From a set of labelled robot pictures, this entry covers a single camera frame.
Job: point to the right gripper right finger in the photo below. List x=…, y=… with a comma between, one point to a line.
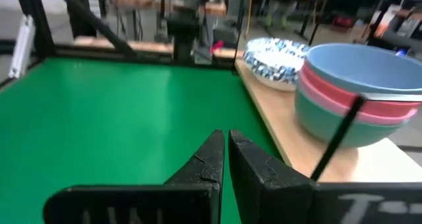
x=270, y=197

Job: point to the pink plastic bowl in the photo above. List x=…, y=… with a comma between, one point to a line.
x=326, y=107

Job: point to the green plastic bowl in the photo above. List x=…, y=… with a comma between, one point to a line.
x=316, y=125

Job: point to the blue patterned paper bowl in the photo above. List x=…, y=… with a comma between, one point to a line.
x=273, y=75
x=265, y=67
x=280, y=85
x=280, y=54

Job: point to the black aluminium table frame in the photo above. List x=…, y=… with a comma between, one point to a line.
x=36, y=26

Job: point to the person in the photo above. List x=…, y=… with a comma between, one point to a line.
x=278, y=10

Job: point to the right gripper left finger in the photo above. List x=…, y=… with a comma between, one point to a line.
x=132, y=207

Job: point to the wooden workbench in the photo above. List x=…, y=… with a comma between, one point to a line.
x=211, y=7

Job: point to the red plastic bowl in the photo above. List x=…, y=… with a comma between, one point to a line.
x=329, y=92

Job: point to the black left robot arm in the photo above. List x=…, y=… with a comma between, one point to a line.
x=183, y=33

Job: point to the white plastic bar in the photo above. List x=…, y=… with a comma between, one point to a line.
x=21, y=49

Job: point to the green table mat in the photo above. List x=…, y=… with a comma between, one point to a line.
x=99, y=118

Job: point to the red box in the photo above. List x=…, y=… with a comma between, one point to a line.
x=343, y=21

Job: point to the blue plastic bowl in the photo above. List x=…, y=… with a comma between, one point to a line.
x=356, y=69

